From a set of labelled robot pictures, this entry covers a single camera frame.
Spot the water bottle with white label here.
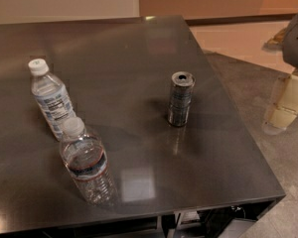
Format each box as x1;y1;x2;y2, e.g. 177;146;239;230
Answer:
28;59;75;141

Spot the water bottle with dark label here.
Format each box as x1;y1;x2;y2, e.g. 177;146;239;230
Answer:
60;117;116;204

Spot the dark metal table frame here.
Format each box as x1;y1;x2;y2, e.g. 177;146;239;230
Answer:
0;195;284;238

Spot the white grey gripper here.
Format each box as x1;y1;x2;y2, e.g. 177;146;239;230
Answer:
262;13;298;135

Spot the silver blue redbull can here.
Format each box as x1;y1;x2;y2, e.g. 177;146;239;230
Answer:
168;71;196;127

